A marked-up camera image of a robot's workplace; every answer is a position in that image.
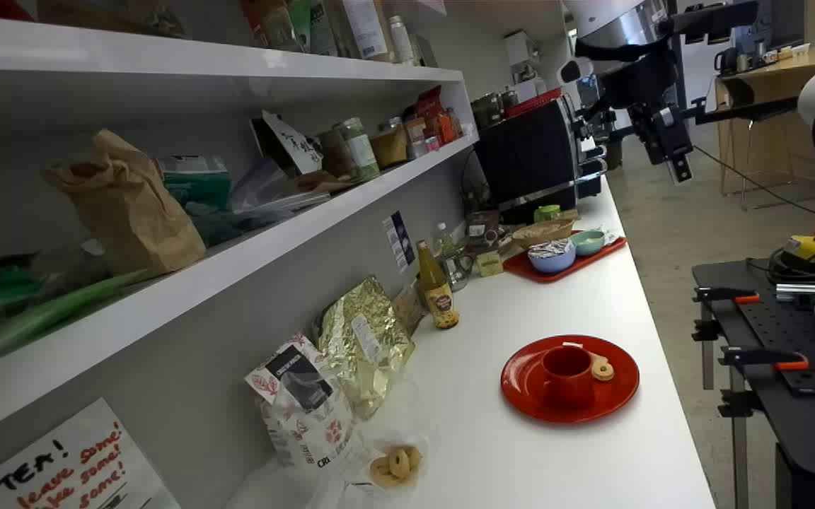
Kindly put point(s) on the clear bag of cookies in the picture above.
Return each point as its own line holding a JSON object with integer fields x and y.
{"x": 394, "y": 465}

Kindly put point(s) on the brown paper bag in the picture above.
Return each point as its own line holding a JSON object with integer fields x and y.
{"x": 135, "y": 213}

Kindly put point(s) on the small round cookie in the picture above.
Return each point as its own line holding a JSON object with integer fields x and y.
{"x": 601, "y": 370}

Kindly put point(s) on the gold foil bag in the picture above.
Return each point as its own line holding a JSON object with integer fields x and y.
{"x": 363, "y": 344}

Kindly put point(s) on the white wall shelf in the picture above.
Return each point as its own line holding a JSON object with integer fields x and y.
{"x": 238, "y": 255}

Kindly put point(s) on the handwritten tea paper sign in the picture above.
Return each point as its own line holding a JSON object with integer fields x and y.
{"x": 70, "y": 469}

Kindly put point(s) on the yellow tool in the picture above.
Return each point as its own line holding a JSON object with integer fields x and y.
{"x": 809, "y": 247}

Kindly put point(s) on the black perforated work table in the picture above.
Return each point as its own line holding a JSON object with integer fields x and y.
{"x": 806, "y": 415}

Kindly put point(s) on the red round plate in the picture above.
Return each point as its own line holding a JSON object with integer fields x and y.
{"x": 531, "y": 387}

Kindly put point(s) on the white plastic bottle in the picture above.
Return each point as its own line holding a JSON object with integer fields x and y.
{"x": 404, "y": 42}

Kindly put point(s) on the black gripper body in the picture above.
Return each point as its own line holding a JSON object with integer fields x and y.
{"x": 656, "y": 118}

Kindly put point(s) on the light blue bowl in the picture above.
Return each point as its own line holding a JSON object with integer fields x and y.
{"x": 550, "y": 255}

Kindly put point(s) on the small black wall card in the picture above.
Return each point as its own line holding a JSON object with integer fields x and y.
{"x": 404, "y": 238}

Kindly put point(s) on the small green cup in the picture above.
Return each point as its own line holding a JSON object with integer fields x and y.
{"x": 548, "y": 213}

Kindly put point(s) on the teal bowl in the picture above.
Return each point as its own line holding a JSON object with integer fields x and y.
{"x": 589, "y": 243}

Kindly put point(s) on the green plastic bags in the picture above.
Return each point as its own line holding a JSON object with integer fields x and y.
{"x": 29, "y": 312}

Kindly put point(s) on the black boom rod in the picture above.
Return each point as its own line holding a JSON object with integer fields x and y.
{"x": 749, "y": 110}

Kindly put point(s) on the green lidded jar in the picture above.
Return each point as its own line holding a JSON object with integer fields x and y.
{"x": 359, "y": 152}

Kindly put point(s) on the red snack package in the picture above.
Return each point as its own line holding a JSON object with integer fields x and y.
{"x": 434, "y": 118}

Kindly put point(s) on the green packet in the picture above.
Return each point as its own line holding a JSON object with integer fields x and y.
{"x": 196, "y": 182}

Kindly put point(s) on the red cup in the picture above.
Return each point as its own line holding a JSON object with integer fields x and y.
{"x": 567, "y": 375}

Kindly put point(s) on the red rectangular tray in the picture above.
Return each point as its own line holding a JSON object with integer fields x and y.
{"x": 596, "y": 258}

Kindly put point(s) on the orange and green packages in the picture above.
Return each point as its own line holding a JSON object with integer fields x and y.
{"x": 281, "y": 22}

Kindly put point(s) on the brown glass jar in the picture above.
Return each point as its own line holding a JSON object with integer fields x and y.
{"x": 390, "y": 149}

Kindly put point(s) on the white and black card box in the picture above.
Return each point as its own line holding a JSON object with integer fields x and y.
{"x": 286, "y": 142}

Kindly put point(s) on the white carton box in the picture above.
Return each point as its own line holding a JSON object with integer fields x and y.
{"x": 366, "y": 28}

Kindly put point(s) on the yellow glass bottle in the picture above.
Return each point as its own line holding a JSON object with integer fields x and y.
{"x": 436, "y": 288}

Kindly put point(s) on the wooden side table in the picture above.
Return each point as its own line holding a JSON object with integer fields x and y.
{"x": 765, "y": 142}

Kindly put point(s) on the white and black coffee bag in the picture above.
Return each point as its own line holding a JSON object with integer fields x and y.
{"x": 299, "y": 407}

